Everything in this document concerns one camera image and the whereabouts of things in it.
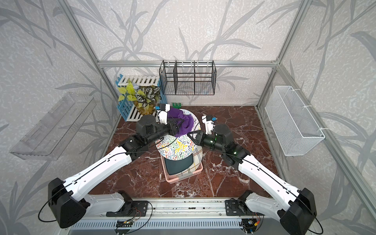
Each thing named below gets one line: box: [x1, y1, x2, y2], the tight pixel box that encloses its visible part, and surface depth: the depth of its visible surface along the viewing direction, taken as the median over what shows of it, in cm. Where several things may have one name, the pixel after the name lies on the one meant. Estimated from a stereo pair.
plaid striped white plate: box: [170, 145, 204, 177], surface depth 84 cm
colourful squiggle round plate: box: [155, 133, 198, 160], surface depth 69 cm
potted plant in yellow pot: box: [117, 82, 162, 116], surface depth 96 cm
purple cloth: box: [167, 108, 195, 137], surface depth 69 cm
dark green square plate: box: [164, 153, 194, 176], surface depth 84 cm
